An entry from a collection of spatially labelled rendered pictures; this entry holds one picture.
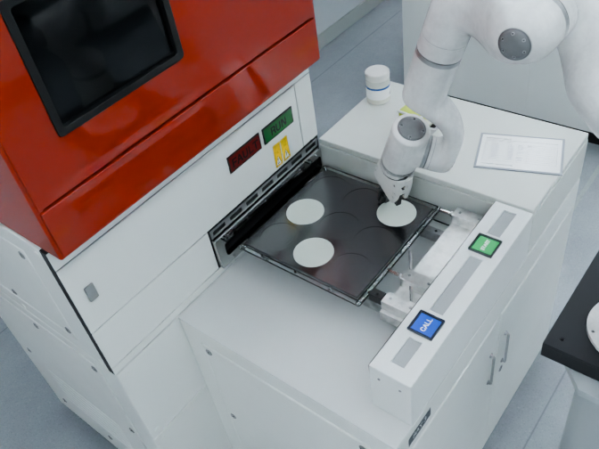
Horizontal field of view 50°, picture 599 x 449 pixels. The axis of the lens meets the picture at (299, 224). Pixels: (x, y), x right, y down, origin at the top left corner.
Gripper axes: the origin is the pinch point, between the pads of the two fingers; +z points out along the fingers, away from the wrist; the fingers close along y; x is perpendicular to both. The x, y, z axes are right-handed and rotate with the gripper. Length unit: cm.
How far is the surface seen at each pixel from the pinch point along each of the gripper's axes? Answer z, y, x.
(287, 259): -0.2, -5.3, 30.6
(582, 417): 4, -68, -15
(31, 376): 117, 32, 120
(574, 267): 89, -27, -91
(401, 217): -1.3, -7.6, -0.2
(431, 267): -6.5, -23.6, 2.0
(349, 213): 2.4, 0.3, 9.9
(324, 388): -6, -38, 38
